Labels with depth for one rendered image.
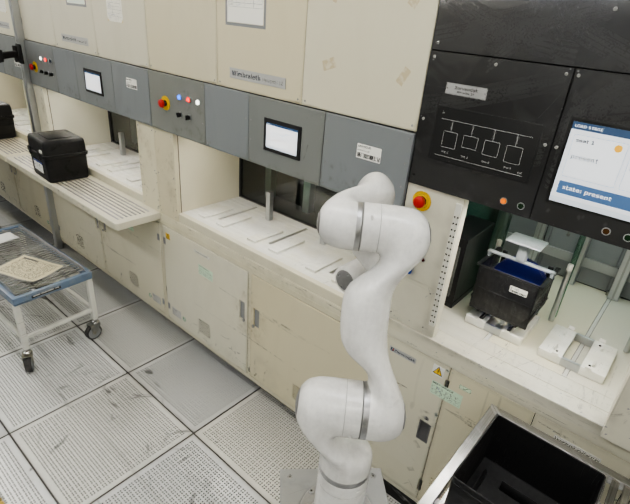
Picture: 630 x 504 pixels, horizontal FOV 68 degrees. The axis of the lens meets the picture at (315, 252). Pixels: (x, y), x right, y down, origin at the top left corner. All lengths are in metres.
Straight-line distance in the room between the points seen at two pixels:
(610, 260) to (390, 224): 1.61
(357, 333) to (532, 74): 0.83
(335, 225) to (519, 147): 0.68
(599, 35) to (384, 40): 0.59
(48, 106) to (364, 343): 3.24
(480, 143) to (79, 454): 2.13
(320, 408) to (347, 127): 1.01
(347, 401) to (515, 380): 0.81
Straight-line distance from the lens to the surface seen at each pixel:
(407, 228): 0.92
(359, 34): 1.66
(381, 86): 1.61
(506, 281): 1.77
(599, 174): 1.39
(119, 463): 2.48
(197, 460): 2.43
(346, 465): 1.11
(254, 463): 2.40
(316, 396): 1.01
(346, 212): 0.92
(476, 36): 1.47
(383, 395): 1.00
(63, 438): 2.66
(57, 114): 3.90
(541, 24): 1.42
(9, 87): 5.37
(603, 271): 2.42
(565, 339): 1.94
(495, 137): 1.45
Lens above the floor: 1.87
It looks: 27 degrees down
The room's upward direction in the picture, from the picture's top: 5 degrees clockwise
